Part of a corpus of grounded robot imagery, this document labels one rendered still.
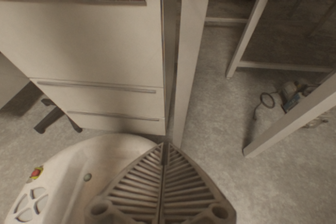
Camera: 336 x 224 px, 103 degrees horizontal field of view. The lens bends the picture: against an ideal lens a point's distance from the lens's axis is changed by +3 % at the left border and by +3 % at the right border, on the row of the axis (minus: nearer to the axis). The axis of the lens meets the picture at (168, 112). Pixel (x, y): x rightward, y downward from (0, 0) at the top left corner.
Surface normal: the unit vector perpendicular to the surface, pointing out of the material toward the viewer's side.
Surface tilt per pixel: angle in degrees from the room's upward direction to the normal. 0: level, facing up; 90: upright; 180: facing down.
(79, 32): 90
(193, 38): 90
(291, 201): 0
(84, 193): 0
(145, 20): 90
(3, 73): 90
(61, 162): 0
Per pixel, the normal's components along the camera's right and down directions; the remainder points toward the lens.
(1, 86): 0.99, 0.08
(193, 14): -0.11, 0.80
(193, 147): 0.00, -0.59
